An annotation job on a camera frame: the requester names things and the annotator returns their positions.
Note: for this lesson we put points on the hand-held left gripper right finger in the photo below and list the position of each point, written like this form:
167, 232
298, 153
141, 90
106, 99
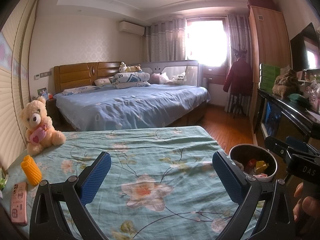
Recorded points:
227, 177

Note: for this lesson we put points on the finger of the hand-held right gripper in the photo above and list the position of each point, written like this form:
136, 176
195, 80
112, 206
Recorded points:
296, 143
275, 145

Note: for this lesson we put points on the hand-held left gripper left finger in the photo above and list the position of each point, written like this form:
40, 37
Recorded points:
96, 177

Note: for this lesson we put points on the yellow packet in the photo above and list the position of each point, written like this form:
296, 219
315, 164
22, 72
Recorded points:
262, 166

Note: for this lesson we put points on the white trash bin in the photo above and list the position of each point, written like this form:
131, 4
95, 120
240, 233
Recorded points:
250, 152

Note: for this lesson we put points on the person's right hand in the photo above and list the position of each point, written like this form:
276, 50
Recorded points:
310, 206

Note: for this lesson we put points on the black television stand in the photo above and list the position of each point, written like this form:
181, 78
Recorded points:
287, 105

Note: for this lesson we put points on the green cloth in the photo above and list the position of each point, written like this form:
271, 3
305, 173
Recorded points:
297, 98

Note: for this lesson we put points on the dark coat rack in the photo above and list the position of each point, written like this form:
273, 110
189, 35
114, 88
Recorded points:
237, 105

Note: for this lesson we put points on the green floral tablecloth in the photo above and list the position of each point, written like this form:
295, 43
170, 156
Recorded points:
150, 155

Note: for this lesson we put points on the brown knitted plush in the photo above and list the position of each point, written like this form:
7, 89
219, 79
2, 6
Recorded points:
285, 83

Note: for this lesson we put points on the stack of green boxes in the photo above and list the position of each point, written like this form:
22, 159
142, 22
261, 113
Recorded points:
268, 78

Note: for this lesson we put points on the dark red coat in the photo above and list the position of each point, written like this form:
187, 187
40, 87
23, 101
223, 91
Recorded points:
238, 77

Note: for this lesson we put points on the wooden nightstand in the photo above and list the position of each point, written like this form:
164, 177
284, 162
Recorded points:
53, 110

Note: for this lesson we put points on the pink phone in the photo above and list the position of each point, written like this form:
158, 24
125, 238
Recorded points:
18, 205

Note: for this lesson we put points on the cream teddy bear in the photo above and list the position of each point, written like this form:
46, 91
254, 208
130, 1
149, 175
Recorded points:
35, 120

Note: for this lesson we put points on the bed with blue sheet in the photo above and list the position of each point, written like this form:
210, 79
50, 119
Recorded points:
137, 102

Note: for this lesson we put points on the flat white blue pillow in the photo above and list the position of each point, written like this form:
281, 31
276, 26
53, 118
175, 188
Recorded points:
80, 89

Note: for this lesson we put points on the green pouch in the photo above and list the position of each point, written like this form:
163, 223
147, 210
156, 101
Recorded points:
3, 180

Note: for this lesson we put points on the wooden desk with drawers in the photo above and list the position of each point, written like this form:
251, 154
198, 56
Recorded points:
215, 73

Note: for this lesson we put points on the black television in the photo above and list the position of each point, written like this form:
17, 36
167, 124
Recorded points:
300, 50

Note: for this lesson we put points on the small pink white pillow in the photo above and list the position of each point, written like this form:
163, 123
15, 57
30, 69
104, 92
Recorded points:
102, 81

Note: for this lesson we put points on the wooden headboard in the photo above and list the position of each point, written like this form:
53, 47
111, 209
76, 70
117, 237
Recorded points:
75, 77

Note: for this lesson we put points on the wooden wardrobe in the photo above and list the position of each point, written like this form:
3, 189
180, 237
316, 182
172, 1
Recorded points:
270, 42

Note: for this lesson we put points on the blue cartoon print pillow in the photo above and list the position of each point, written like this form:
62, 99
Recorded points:
130, 78

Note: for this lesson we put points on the white printed cushion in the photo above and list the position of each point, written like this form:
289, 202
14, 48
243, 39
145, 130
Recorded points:
178, 77

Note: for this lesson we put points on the grey patterned curtain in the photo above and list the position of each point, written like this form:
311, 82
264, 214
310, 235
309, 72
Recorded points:
165, 40
237, 37

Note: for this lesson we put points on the white yellow plush toy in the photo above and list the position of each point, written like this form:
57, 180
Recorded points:
130, 68

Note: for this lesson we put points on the pink plush toy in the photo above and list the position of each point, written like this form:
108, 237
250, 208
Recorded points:
157, 78

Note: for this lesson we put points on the white sliding closet door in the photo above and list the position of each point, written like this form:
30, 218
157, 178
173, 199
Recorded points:
12, 92

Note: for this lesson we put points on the bright window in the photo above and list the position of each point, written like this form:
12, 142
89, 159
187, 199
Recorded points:
207, 42

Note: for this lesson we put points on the dark red box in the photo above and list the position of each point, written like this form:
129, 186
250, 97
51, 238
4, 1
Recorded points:
261, 3

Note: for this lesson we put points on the white air conditioner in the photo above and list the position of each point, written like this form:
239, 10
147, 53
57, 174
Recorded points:
131, 28

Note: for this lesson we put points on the photo frame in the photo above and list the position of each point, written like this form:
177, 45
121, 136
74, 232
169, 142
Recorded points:
42, 92

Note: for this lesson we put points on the wall switch panel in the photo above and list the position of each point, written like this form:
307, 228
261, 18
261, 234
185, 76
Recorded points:
45, 73

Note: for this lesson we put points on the grey bed guard rail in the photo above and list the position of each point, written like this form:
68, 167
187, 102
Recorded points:
175, 67

